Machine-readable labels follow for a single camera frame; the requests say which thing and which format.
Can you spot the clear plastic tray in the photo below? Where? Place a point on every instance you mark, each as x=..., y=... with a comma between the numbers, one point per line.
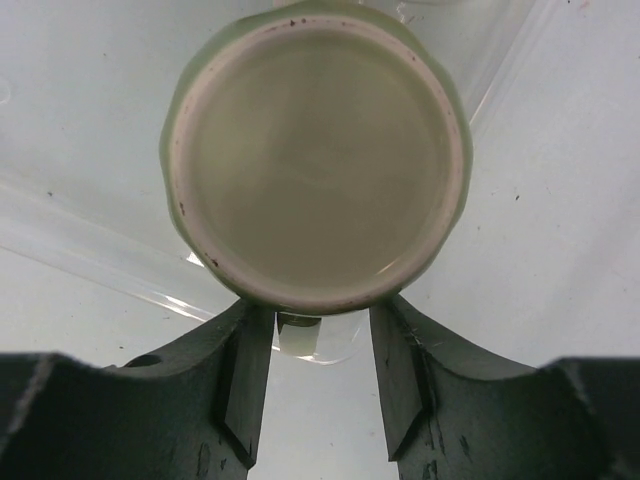
x=543, y=263

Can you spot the green mug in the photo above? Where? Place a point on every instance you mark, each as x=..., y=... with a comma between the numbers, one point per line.
x=316, y=158

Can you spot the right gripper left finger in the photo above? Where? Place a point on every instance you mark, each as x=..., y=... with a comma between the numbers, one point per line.
x=191, y=409

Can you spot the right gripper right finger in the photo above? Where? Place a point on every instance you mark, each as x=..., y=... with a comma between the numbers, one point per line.
x=454, y=410

